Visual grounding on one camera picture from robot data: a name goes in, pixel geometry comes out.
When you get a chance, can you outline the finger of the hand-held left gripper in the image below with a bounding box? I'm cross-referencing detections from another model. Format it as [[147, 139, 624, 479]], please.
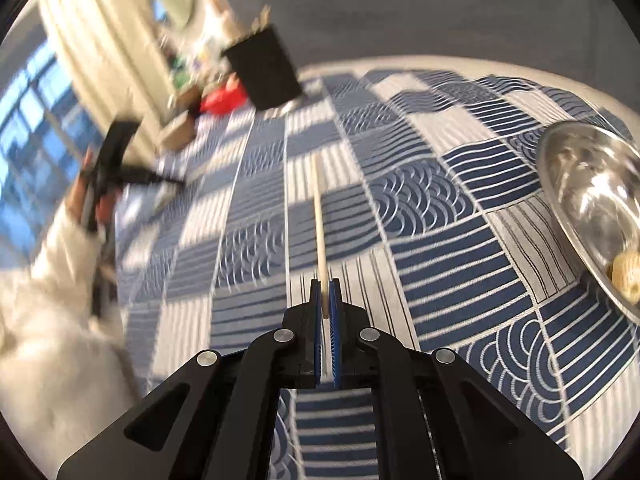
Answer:
[[131, 166, 187, 187]]

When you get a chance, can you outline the person's left forearm white sleeve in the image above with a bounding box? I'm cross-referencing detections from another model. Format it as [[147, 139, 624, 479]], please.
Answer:
[[0, 204, 146, 463]]

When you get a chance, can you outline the barred window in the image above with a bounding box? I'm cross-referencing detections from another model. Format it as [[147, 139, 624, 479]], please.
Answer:
[[0, 24, 110, 243]]

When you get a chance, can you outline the black cylindrical utensil holder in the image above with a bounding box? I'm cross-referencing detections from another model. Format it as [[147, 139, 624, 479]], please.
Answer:
[[221, 24, 304, 112]]

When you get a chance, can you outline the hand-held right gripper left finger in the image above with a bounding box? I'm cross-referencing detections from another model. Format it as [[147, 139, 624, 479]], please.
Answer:
[[56, 277, 323, 480]]

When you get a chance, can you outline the grey padded headboard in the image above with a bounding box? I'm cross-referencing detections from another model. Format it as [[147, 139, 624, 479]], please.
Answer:
[[204, 0, 640, 92]]

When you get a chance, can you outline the cluster of bottles on dresser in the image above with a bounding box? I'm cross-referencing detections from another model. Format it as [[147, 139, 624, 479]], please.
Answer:
[[159, 0, 261, 96]]

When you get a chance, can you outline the person's left hand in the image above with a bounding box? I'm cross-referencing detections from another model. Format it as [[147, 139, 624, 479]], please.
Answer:
[[64, 147, 121, 228]]

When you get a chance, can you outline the beige ridged object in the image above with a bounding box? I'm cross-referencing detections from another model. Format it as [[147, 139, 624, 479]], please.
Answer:
[[609, 251, 640, 302]]

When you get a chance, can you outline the red plastic basin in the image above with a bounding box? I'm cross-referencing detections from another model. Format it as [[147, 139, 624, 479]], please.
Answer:
[[199, 76, 249, 117]]

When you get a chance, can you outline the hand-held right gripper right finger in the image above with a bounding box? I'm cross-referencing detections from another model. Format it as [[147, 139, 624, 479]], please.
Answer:
[[328, 277, 584, 480]]

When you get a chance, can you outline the cream curtain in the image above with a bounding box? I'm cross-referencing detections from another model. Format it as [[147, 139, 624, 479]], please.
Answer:
[[36, 0, 175, 128]]

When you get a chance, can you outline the shiny metal bowl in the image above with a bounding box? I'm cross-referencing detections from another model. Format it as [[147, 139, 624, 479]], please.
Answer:
[[536, 122, 640, 325]]

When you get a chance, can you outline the beige paper cup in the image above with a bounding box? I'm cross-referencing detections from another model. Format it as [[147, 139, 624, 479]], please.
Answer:
[[159, 114, 197, 152]]

